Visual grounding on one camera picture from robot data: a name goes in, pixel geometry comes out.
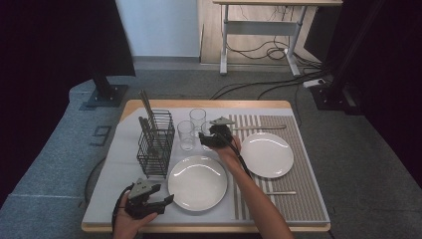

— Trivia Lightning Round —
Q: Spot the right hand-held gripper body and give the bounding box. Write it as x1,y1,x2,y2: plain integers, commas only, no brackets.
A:
207,116,236,149

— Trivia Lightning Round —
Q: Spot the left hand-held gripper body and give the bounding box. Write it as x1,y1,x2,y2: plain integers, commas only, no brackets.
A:
123,177,166,220

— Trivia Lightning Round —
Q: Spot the clear drinking glass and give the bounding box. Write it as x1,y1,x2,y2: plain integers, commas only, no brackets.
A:
176,119,196,152
189,108,207,138
200,120,213,152

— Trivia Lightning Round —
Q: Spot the black wire cutlery caddy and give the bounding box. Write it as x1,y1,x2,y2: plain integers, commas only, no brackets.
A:
136,108,176,178

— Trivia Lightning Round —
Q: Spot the large white plate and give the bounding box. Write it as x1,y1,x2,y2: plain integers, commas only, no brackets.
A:
167,154,229,212

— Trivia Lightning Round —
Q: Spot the silver table knife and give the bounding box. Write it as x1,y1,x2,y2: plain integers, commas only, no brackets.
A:
232,123,288,131

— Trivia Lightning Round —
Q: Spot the small white plate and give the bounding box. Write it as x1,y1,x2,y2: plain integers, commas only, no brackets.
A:
239,131,296,179

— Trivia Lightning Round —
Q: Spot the silver fork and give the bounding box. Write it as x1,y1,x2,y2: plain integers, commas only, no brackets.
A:
264,190,298,196

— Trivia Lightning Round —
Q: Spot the person's left hand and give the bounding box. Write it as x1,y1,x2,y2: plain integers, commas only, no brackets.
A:
112,193,159,239

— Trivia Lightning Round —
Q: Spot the wooden table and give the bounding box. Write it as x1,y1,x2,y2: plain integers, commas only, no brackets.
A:
81,99,331,233

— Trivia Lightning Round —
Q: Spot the silver cutlery piece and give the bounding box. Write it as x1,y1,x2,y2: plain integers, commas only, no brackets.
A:
138,89,153,129
138,116,149,138
141,118,153,143
140,89,157,131

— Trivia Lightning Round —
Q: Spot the white power strip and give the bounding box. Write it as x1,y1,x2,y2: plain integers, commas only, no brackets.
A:
302,78,327,90

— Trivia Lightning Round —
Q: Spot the brown white striped placemat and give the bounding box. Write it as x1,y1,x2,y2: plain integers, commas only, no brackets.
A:
228,114,331,223

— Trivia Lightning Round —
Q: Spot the desk with white legs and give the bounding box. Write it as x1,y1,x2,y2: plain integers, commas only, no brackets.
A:
212,0,344,78

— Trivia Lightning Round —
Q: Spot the black metal stand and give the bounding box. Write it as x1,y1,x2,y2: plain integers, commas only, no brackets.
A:
79,68,129,112
310,0,387,117

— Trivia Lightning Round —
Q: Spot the black curtain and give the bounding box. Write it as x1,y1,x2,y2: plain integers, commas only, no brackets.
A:
0,0,136,207
303,0,422,182

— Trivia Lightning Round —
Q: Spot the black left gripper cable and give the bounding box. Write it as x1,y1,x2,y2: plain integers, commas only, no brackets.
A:
111,184,134,231

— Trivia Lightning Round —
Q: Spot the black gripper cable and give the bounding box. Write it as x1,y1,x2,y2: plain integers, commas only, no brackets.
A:
111,184,134,231
222,132,253,180

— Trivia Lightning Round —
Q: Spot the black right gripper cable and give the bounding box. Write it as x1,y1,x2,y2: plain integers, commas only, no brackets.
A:
222,132,253,180

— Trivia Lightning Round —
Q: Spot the black floor cable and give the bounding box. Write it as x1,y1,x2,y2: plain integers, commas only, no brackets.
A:
209,78,319,101
257,74,332,101

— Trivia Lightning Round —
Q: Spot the coiled black cable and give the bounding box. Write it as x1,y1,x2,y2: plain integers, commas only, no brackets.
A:
227,4,321,64

